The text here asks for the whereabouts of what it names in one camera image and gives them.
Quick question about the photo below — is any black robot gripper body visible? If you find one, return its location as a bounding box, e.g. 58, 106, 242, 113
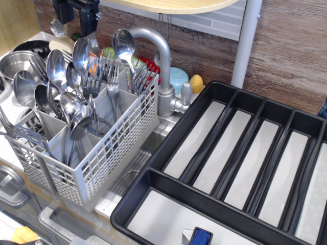
52, 0, 100, 12

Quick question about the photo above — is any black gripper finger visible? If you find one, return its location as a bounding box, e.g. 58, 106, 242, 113
79, 9, 101, 37
54, 5, 74, 25

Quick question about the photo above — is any big steel spoon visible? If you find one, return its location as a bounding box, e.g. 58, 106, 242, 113
73, 38, 89, 77

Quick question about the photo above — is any tall steel spoon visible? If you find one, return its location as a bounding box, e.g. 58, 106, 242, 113
112, 29, 135, 74

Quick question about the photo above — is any steel spoon upper left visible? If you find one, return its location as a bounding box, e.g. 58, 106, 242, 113
46, 50, 66, 92

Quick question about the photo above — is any small steel spoon middle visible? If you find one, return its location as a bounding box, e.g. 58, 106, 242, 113
66, 62, 84, 100

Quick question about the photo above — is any steel spoon far left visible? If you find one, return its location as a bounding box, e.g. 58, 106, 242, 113
13, 70, 37, 110

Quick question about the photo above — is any steel spoon front compartment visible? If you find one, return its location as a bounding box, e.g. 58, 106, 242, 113
70, 105, 88, 141

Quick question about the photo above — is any grey plastic cutlery basket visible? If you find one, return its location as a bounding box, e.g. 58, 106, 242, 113
8, 72, 159, 212

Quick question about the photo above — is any black cutlery tray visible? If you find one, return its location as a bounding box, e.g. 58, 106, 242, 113
110, 81, 326, 244

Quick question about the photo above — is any hanging perforated ladle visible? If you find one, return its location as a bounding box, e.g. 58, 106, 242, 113
50, 18, 68, 38

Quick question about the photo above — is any hanging steel fork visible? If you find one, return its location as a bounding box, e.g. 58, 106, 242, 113
85, 32, 100, 58

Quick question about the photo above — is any cream toy bread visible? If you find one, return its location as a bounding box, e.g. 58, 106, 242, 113
49, 37, 75, 54

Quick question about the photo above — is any black stove burner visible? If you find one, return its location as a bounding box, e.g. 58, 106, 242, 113
13, 40, 51, 59

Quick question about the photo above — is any wooden shelf board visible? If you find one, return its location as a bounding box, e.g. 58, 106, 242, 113
100, 0, 238, 15

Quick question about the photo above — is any steel pot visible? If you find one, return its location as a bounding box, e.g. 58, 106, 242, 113
1, 51, 38, 84

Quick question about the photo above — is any steel fork centre compartment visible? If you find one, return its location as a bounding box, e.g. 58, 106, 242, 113
107, 64, 120, 122

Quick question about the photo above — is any steel fork compartment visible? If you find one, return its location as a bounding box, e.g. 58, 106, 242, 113
131, 64, 157, 96
107, 64, 120, 122

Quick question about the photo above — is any steel fork right compartment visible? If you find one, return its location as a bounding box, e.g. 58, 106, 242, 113
131, 64, 157, 96

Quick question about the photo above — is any light blue toy bowl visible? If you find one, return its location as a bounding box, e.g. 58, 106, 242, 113
170, 67, 189, 89

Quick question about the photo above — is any silver toy faucet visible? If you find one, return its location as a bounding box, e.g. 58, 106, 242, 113
129, 27, 192, 116

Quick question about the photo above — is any yellow toy corn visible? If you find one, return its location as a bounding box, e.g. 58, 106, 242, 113
189, 75, 204, 93

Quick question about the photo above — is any steel fork lower left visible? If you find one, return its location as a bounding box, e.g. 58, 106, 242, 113
1, 108, 54, 158

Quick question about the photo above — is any blue object bottom edge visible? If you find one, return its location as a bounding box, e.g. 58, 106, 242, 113
181, 227, 213, 245

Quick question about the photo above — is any white shelf post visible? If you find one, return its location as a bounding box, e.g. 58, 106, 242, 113
231, 0, 263, 88

